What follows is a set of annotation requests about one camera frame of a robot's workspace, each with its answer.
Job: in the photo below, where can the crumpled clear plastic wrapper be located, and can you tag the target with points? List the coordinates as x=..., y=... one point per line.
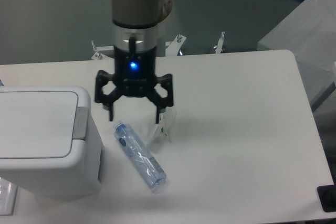
x=151, y=133

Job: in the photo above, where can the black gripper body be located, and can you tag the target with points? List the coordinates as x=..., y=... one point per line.
x=134, y=74

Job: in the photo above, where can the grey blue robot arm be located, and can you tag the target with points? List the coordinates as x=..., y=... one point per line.
x=135, y=49

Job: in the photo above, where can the clear plastic water bottle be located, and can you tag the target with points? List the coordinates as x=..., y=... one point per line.
x=140, y=156

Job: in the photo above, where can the white left mounting bracket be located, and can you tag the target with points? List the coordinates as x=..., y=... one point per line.
x=102, y=52

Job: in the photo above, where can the white trash can lid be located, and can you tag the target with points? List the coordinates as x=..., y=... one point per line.
x=37, y=124

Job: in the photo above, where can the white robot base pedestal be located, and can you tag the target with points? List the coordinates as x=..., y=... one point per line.
x=166, y=8

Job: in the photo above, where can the white right mounting bracket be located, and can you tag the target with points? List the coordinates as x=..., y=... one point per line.
x=219, y=47

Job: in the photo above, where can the white trash can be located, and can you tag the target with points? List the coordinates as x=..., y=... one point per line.
x=78, y=173

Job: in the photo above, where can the white middle mounting bracket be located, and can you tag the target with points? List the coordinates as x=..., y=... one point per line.
x=174, y=48

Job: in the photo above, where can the black device at table edge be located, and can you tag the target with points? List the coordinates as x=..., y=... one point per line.
x=327, y=197

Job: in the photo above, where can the white mounting bracket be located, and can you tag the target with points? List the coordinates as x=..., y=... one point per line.
x=102, y=52
x=219, y=47
x=174, y=48

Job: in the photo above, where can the white covered side table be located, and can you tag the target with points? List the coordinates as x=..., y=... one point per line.
x=309, y=33

